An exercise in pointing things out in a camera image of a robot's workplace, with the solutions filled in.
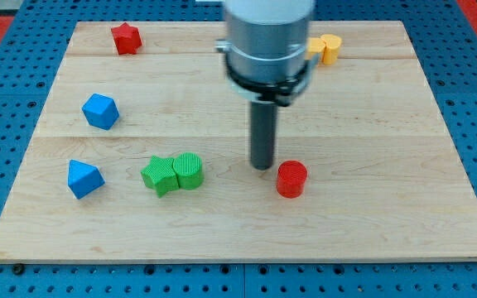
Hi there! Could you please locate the red cylinder block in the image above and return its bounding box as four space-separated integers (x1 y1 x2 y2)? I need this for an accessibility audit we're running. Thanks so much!
276 160 308 199

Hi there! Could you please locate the wooden board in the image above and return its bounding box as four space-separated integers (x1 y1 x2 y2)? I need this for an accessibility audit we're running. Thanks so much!
0 21 477 264

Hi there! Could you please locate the green cylinder block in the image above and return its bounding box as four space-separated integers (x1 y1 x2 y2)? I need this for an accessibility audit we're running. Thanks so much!
173 152 204 190

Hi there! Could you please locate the green star block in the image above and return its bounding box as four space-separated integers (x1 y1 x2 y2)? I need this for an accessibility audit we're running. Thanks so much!
141 156 180 198

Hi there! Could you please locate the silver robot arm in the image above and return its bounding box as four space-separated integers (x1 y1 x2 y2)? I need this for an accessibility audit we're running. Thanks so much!
216 0 317 107

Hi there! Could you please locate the blue triangle block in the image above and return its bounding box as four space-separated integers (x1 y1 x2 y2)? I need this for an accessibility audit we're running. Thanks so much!
67 160 105 199

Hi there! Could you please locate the red star block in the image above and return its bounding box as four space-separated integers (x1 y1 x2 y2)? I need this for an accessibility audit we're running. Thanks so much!
111 22 142 55

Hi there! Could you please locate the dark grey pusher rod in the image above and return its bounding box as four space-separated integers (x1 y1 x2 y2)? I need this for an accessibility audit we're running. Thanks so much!
249 103 277 171

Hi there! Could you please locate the blue cube block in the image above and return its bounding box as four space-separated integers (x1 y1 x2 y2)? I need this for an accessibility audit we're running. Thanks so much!
81 94 119 130

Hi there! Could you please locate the yellow heart block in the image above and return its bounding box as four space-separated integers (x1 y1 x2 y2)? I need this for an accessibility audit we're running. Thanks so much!
306 34 343 65

